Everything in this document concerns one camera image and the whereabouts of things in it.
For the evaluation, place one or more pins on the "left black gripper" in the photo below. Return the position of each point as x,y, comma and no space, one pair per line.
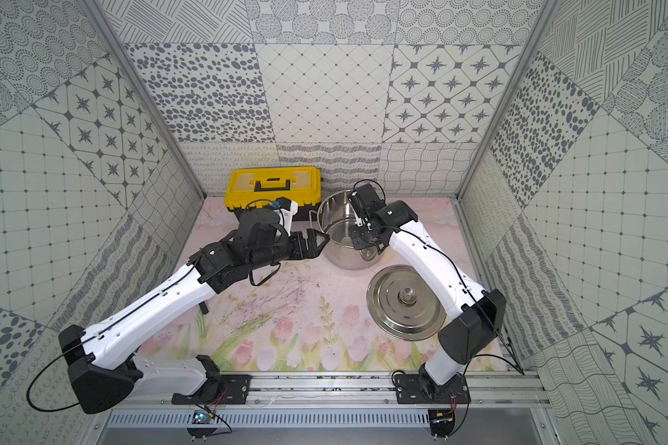
296,246

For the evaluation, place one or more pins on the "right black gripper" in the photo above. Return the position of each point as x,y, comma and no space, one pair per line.
357,241

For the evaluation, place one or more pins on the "stainless steel stock pot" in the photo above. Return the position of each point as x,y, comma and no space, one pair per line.
334,217

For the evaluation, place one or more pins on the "stainless steel pot lid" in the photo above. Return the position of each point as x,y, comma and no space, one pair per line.
403,305

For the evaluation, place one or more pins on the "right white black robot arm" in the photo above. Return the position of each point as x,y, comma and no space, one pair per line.
476,314

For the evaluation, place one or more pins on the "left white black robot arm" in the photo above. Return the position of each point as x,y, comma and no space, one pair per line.
104,365

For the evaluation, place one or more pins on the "yellow and black toolbox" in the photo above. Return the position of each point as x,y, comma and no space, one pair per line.
253,187

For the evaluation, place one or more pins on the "left small circuit board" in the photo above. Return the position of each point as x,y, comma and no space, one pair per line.
202,425

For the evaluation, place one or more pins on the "small circuit board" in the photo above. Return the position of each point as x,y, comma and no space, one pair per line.
442,423
202,425

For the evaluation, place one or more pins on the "right small circuit board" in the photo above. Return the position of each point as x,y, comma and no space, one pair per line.
442,423

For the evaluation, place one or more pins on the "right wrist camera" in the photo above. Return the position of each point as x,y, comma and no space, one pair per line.
366,200

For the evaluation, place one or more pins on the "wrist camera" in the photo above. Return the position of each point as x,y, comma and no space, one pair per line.
285,207
366,200

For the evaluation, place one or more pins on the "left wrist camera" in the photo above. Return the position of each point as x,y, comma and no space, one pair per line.
285,207

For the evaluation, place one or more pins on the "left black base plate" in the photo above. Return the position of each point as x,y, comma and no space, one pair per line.
227,389

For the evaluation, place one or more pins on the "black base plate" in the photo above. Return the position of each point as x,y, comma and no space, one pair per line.
416,389
227,389

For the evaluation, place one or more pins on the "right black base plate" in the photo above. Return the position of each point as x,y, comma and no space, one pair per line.
416,389

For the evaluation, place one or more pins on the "aluminium mounting rail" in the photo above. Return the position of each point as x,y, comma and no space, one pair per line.
376,390

